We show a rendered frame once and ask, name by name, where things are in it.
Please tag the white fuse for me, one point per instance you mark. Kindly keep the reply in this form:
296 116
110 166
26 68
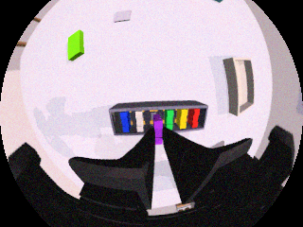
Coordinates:
139 121

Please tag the lime green block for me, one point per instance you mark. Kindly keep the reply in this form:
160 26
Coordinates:
75 45

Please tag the green fuse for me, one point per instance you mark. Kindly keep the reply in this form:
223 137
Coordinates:
168 118

